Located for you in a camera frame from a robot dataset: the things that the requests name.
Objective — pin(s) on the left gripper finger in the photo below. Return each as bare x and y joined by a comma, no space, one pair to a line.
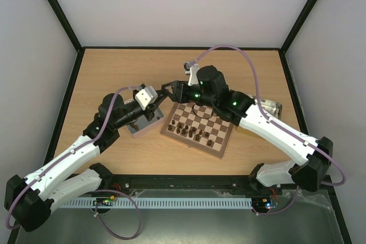
161,96
149,112

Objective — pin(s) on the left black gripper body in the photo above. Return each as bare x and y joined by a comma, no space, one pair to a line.
123,122

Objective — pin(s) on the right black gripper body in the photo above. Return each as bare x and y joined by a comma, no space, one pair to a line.
178,92

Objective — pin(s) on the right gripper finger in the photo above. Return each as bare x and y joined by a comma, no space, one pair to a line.
171,86
175,96

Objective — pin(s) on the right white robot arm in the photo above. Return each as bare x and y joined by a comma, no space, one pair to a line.
310,158

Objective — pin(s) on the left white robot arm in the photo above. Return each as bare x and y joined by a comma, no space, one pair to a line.
32,199

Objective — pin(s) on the pile of dark chess pieces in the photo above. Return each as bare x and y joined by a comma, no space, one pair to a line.
142,123

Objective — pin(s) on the wooden chess board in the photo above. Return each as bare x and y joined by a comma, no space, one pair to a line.
202,118

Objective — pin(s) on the pink tin tray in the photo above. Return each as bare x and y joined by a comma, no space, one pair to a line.
134,112

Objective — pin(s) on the gold tin tray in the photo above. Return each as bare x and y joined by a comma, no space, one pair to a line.
271,107

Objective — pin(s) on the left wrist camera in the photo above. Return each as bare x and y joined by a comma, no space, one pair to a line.
145,96

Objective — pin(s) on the black frame rail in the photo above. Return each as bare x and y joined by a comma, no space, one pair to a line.
234,184

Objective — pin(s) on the light blue cable duct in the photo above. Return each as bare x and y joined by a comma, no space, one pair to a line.
159,203

